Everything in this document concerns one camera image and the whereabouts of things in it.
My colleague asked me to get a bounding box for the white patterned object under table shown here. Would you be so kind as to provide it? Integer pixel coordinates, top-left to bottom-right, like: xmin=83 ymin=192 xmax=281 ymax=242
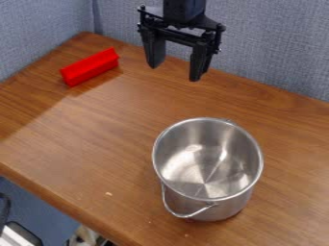
xmin=64 ymin=225 xmax=117 ymax=246

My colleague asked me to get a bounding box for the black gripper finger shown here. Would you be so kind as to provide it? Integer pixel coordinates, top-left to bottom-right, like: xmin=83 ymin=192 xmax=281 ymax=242
xmin=189 ymin=42 xmax=214 ymax=82
xmin=142 ymin=29 xmax=166 ymax=68

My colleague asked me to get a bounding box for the stainless steel pot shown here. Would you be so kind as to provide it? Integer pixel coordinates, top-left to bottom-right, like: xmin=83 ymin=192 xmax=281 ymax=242
xmin=151 ymin=117 xmax=265 ymax=221

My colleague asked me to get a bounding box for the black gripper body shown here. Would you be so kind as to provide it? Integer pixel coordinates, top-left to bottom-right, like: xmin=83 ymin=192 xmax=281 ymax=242
xmin=138 ymin=0 xmax=226 ymax=54

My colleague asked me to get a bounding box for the red rectangular block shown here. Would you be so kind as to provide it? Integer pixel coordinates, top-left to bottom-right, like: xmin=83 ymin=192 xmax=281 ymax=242
xmin=59 ymin=47 xmax=119 ymax=86

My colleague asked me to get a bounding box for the black bag with strap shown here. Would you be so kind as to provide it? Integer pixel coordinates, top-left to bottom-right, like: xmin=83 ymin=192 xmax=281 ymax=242
xmin=0 ymin=193 xmax=44 ymax=246

